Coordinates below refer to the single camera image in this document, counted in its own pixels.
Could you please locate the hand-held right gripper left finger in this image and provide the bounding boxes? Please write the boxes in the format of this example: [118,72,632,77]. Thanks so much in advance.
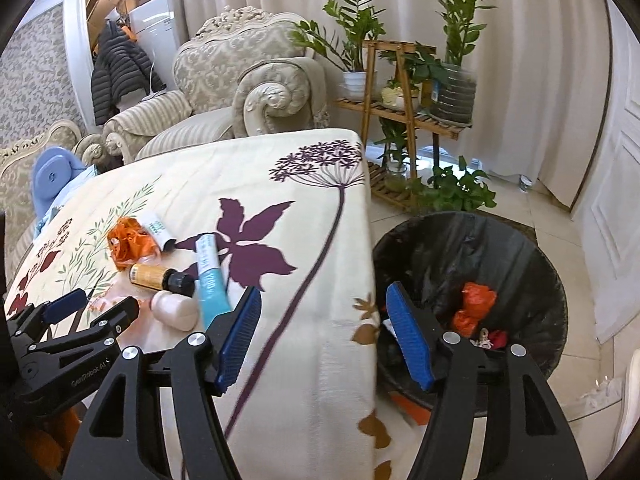
[62,286,262,480]

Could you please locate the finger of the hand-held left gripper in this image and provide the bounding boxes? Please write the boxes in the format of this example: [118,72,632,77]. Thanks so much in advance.
[7,288,90,346]
[22,296,141,361]

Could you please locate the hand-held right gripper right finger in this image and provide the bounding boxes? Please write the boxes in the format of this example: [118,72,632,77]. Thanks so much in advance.
[385,281,588,480]

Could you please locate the amber bottle black cap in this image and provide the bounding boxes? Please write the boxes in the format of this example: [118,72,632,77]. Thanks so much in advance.
[129,263,196,297]

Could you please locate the white pink plastic bottle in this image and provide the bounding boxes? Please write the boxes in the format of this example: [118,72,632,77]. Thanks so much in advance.
[151,291,198,331]

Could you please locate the blue and white tube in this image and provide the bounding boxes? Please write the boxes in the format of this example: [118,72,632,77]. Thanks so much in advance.
[195,234,233,328]

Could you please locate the orange plastic bag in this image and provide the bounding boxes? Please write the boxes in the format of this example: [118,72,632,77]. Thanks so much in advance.
[107,217,166,271]
[452,282,498,338]

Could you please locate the trash bin with black liner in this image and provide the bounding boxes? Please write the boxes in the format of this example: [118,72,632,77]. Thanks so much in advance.
[372,211,568,411]

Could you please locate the small white tube black cap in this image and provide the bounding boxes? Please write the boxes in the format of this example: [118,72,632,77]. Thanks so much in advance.
[140,212,176,251]

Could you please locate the orange box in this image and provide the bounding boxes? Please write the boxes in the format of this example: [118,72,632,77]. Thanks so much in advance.
[390,392,432,423]

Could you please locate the floral tablecloth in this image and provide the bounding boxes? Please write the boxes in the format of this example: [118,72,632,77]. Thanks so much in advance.
[0,127,396,480]

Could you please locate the light blue plastic device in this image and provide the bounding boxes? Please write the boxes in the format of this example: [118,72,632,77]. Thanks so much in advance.
[31,146,97,238]

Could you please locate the carved cream sofa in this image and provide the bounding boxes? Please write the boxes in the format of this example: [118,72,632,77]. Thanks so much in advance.
[0,120,83,261]

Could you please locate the green trailing floor plant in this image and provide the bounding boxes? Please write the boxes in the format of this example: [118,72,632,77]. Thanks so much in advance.
[407,156,499,213]

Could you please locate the plant in glass jar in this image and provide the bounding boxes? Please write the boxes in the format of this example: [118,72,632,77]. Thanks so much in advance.
[374,119,422,194]

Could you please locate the wooden plant stand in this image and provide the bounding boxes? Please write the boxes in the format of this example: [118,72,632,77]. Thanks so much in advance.
[335,40,473,211]

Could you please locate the cream carved chair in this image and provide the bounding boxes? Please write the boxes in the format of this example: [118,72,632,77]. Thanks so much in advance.
[575,350,640,466]

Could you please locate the black puffer jacket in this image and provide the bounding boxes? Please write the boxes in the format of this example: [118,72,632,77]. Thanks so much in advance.
[90,22,166,128]

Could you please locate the small plant in white bowl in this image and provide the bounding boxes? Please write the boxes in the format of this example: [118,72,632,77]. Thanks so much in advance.
[377,45,441,112]

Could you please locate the tall plant in clear pot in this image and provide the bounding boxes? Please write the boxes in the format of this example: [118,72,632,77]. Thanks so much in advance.
[422,0,499,126]

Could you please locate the leafy plant in white pot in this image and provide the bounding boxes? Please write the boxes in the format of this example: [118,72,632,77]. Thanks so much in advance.
[289,0,388,102]

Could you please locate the white panelled door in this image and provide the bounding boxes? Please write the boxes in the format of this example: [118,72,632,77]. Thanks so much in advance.
[570,0,640,341]

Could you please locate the ornate cream armchair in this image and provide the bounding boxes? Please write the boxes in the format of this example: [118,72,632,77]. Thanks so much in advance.
[75,5,331,166]

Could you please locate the white standing air conditioner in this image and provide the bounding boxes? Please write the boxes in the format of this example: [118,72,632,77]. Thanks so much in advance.
[127,0,188,96]

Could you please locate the white curtain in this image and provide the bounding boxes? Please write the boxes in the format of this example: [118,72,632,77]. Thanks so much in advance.
[175,0,616,211]

